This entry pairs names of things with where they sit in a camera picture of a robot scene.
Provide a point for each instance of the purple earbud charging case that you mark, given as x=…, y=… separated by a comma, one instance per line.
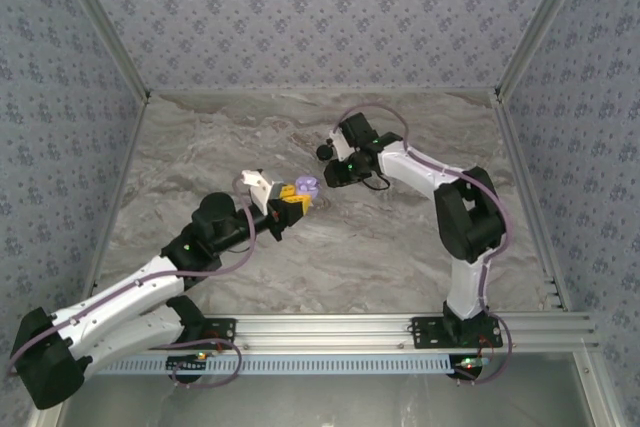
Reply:
x=307, y=184

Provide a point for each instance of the small black cap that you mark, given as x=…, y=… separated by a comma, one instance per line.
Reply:
x=325, y=152

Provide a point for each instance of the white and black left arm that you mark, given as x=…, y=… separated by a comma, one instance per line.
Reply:
x=120, y=307

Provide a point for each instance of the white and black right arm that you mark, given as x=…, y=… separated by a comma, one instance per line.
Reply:
x=465, y=217

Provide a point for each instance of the small control board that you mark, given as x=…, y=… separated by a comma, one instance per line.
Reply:
x=185, y=363
x=467, y=366

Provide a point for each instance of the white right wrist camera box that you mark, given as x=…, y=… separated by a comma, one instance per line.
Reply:
x=341, y=142

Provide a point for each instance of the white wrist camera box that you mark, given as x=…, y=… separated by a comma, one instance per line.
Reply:
x=341, y=142
x=260, y=187

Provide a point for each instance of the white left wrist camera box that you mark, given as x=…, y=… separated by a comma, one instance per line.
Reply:
x=260, y=187

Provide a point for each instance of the aluminium frame side rail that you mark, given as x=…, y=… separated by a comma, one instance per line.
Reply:
x=520, y=167
x=127, y=162

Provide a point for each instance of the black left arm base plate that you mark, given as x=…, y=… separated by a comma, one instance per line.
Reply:
x=225, y=329

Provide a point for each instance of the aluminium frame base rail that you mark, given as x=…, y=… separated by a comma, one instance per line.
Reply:
x=325, y=332

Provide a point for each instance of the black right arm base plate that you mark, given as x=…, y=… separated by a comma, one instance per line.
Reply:
x=425, y=334

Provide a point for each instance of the aluminium frame post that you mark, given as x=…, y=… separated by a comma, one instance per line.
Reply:
x=107, y=29
x=542, y=22

